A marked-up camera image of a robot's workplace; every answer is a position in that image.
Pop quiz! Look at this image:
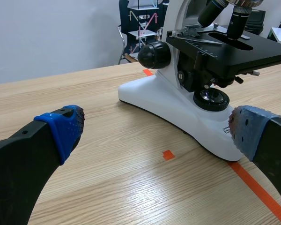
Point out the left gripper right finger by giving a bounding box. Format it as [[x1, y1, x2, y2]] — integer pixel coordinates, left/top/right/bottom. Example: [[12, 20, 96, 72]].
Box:
[[228, 105, 281, 212]]

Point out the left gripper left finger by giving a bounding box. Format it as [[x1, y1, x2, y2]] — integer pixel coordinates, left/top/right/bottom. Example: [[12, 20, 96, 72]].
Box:
[[0, 105, 86, 225]]

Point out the white and black microscope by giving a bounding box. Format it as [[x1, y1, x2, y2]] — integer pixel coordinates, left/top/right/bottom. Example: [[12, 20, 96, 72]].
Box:
[[118, 0, 281, 162]]

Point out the black case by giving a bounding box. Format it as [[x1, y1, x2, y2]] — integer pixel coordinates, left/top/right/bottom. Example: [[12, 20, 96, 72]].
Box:
[[244, 9, 266, 36]]

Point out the tiered model with pink straws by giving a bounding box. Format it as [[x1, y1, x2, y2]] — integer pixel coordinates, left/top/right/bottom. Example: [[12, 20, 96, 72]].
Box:
[[126, 0, 160, 59]]

